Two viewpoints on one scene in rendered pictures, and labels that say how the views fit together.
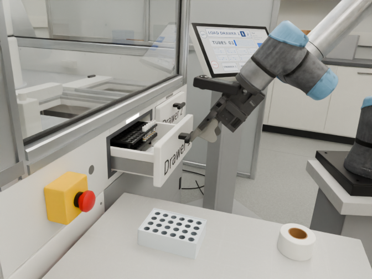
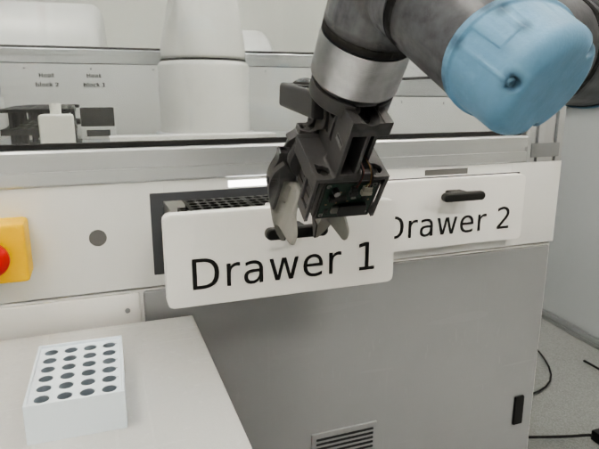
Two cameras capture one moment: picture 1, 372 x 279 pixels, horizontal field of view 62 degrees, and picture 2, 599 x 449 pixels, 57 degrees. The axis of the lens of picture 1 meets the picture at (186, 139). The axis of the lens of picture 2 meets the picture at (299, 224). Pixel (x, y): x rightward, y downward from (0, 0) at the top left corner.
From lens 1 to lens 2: 0.68 m
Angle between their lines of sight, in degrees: 53
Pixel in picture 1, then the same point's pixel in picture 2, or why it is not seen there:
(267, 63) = (329, 12)
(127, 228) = not seen: hidden behind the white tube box
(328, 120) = not seen: outside the picture
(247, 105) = (333, 147)
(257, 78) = (320, 62)
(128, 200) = (170, 325)
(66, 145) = (21, 174)
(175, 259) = (18, 425)
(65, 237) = (15, 322)
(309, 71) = (418, 14)
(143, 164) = not seen: hidden behind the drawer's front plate
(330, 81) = (493, 41)
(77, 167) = (55, 220)
